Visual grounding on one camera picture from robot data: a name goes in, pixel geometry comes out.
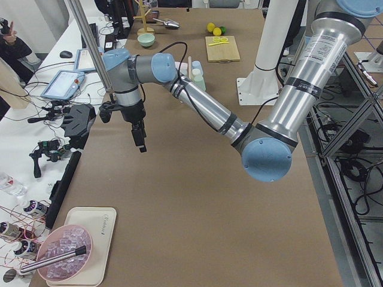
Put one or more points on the yellow plastic knife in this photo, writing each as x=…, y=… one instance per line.
x=217, y=43

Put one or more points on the aluminium frame post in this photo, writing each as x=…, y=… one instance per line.
x=86, y=33

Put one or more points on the cream plastic tray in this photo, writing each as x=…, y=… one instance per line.
x=99, y=222

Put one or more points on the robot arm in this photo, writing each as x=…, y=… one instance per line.
x=265, y=147

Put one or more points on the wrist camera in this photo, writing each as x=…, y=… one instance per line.
x=106, y=110

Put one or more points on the teach pendant tablet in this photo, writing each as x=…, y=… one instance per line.
x=83, y=61
x=64, y=85

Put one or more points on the white cup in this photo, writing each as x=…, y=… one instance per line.
x=197, y=74

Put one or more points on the sage green cup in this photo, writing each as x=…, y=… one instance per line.
x=200, y=82

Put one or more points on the white wire cup rack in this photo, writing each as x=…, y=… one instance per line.
x=190, y=68

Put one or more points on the mint green bowl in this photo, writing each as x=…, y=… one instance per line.
x=146, y=39

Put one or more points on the pink plastic cup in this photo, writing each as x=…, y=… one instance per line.
x=182, y=68

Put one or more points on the wooden mug tree stand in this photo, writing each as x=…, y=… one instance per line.
x=143, y=12

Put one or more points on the black computer mouse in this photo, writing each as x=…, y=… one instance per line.
x=65, y=54

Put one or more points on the steel ice scoop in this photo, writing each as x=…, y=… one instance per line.
x=168, y=23

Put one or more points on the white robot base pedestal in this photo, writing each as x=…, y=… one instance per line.
x=261, y=85

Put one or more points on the green lime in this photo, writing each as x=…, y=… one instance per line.
x=223, y=30

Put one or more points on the yellow lemon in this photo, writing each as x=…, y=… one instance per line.
x=217, y=31
x=210, y=27

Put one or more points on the pink bowl with ice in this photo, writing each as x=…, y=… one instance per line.
x=64, y=239

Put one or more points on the metal scoop handle tool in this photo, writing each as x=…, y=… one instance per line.
x=57, y=258

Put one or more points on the bamboo cutting board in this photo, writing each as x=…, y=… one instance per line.
x=222, y=53

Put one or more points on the light blue cup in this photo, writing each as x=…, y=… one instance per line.
x=197, y=65

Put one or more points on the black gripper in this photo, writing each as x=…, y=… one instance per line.
x=133, y=113

